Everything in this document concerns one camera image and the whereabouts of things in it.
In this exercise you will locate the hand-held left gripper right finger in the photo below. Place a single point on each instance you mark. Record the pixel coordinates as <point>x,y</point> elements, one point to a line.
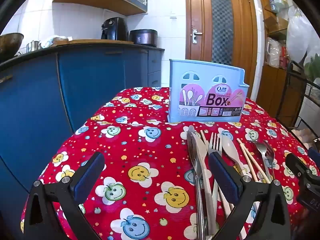
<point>225,177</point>

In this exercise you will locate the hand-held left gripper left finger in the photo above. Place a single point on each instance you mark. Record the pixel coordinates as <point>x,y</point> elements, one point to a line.
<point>87,180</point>

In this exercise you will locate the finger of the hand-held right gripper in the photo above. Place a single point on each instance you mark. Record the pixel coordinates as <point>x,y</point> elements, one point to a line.
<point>297,163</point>

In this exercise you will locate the beige plastic knife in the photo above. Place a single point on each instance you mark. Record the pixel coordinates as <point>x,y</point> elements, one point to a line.
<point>203,180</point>

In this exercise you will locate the metal fork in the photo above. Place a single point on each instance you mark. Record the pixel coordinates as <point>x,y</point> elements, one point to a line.
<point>261,151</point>
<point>270,156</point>

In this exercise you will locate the beige plastic spoon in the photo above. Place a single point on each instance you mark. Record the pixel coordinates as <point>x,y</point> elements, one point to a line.
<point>227,147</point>

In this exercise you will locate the beige plastic fork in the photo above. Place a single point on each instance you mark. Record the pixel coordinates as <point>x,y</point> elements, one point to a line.
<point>215,142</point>

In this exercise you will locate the metal table knife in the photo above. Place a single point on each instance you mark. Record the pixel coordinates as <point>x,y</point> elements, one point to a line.
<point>190,145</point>

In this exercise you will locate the light blue utensil holder box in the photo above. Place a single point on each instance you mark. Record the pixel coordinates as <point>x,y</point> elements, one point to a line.
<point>175,92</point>

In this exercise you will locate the pile of eggs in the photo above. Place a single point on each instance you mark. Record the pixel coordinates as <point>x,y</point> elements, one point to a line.
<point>306,135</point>

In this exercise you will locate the red smiley flower tablecloth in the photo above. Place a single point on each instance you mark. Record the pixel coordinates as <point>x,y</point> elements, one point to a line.
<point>137,142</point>

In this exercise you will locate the wooden shelf unit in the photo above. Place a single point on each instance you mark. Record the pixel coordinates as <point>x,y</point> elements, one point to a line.
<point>272,90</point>

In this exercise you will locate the blue kitchen counter cabinet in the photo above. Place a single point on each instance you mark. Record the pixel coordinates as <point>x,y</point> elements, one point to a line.
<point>87,85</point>

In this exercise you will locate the green leafy vegetables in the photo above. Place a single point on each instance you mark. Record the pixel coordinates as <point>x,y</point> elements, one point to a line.
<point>312,66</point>

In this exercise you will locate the white plastic bag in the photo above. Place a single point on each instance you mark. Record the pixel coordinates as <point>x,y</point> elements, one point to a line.
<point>300,35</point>

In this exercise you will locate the white cloth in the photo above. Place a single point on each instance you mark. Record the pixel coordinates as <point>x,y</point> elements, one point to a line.
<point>53,41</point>

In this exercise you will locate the metal kettle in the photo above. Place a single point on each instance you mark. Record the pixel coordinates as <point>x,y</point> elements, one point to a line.
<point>33,46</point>

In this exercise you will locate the dark rice cooker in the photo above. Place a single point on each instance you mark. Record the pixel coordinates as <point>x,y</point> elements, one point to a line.
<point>143,37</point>

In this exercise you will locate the black air fryer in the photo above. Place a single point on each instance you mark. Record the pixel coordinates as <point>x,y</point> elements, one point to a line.
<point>113,28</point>

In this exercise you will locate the metal wok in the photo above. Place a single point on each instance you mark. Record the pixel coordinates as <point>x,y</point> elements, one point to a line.
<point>10,43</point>

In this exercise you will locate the wooden door with glass pane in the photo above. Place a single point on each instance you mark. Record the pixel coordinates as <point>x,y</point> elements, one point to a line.
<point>197,10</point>

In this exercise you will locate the white wall socket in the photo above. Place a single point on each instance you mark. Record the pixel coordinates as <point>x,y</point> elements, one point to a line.
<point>173,15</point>

